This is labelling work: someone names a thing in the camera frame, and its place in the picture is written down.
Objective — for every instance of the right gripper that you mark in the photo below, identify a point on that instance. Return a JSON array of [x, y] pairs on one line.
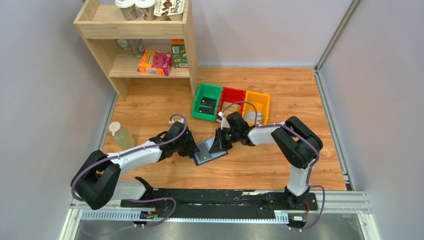
[[219, 144]]

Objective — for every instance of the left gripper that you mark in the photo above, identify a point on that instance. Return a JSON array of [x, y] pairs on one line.
[[192, 148]]

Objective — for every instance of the navy blue card holder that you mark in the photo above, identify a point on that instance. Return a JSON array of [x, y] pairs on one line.
[[203, 156]]

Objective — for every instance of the black card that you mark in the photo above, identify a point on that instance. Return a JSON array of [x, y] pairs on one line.
[[207, 111], [208, 102]]

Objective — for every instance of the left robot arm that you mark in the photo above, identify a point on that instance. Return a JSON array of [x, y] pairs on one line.
[[99, 180]]

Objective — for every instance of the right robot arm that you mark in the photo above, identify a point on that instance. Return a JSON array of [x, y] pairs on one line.
[[299, 145]]

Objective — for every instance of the gold card in bin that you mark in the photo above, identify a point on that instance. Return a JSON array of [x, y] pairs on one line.
[[228, 110]]

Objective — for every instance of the silver VIP card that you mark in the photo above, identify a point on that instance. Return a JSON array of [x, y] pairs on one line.
[[253, 118]]

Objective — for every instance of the black card in bin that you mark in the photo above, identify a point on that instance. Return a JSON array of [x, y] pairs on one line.
[[208, 102]]

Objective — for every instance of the green plastic bin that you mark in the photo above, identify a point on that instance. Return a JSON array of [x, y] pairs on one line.
[[210, 91]]

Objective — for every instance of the red plastic bin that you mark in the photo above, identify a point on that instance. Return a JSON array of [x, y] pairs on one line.
[[231, 95]]

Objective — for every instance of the yellow plastic bin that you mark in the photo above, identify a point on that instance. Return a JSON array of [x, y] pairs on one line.
[[262, 103]]

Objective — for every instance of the green liquid bottle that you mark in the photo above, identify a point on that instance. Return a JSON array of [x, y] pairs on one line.
[[122, 135]]

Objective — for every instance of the green juice carton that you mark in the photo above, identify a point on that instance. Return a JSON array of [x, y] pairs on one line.
[[179, 54]]

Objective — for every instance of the orange pink snack box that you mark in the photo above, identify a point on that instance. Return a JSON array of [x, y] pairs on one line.
[[156, 63]]

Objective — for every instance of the wooden shelf unit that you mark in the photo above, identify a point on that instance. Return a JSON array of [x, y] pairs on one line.
[[101, 25]]

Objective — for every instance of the clear bottle on shelf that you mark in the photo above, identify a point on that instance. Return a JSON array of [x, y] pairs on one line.
[[135, 46]]

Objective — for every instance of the chocolate pudding cup pack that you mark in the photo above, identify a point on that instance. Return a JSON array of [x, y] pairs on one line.
[[169, 9]]

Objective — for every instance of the white lidded cup right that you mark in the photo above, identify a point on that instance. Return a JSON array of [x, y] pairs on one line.
[[147, 8]]

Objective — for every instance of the white lidded cup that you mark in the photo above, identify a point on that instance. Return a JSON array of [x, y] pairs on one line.
[[127, 8], [147, 8]]

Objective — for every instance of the white lidded cup left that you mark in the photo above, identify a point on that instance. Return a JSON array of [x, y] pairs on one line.
[[127, 8]]

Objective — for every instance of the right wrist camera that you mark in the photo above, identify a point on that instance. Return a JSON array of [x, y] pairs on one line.
[[222, 120]]

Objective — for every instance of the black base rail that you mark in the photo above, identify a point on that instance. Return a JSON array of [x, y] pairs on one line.
[[221, 203]]

